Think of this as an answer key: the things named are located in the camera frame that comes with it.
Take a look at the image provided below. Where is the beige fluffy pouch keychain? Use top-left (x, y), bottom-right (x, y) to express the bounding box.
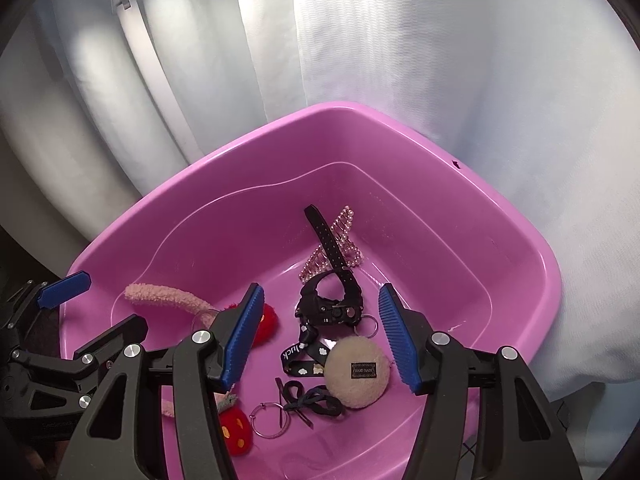
top-left (324, 314), bottom-right (393, 409)

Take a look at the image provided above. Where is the small silver bangle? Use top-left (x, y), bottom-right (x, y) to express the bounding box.
top-left (250, 402), bottom-right (291, 440)

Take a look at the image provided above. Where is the black wristwatch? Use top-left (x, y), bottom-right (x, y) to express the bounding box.
top-left (294, 205), bottom-right (363, 328)

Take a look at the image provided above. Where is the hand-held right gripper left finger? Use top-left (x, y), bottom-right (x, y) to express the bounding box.
top-left (62, 282), bottom-right (266, 480)

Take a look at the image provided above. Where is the white black-checked tablecloth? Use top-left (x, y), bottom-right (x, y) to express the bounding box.
top-left (460, 430), bottom-right (483, 466)

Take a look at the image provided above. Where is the pink plastic basin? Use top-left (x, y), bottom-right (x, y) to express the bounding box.
top-left (59, 101), bottom-right (562, 480)

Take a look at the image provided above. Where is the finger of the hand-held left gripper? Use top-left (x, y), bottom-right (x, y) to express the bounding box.
top-left (11, 314), bottom-right (149, 380)
top-left (10, 270), bottom-right (93, 333)

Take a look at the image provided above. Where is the black bow hair tie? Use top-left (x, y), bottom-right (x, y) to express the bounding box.
top-left (274, 379), bottom-right (346, 431)

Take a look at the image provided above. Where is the large silver bangle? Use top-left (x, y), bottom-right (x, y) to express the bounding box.
top-left (191, 308), bottom-right (221, 333)

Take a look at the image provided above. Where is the pink fuzzy strawberry headband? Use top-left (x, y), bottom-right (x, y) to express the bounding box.
top-left (124, 282), bottom-right (281, 457)

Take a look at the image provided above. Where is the white curtain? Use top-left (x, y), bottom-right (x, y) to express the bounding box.
top-left (0, 0), bottom-right (640, 411)

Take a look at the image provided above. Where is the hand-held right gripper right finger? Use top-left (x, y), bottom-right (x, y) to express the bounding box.
top-left (378, 283), bottom-right (583, 480)

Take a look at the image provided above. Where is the pearl hair claw clip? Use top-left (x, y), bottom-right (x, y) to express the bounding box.
top-left (298, 205), bottom-right (366, 283)

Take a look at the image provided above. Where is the black printed fabric headband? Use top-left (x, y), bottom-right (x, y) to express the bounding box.
top-left (279, 327), bottom-right (337, 378)

